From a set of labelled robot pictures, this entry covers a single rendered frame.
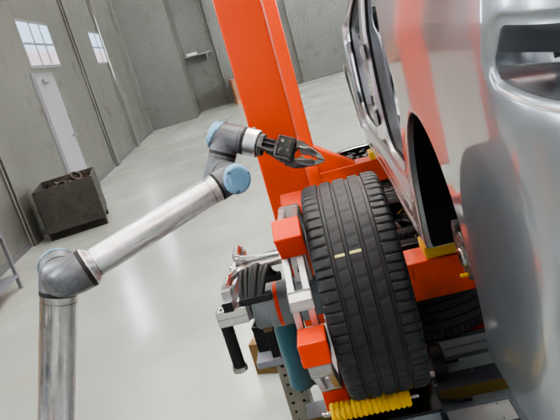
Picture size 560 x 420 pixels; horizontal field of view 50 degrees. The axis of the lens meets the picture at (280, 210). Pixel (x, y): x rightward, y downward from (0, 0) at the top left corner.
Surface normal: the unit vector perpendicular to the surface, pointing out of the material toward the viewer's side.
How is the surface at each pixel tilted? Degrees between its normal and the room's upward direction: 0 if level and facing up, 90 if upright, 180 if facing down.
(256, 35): 90
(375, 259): 58
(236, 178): 91
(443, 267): 90
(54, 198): 90
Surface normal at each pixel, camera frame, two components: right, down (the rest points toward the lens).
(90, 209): 0.26, 0.19
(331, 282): -0.15, -0.18
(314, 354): -0.04, 0.28
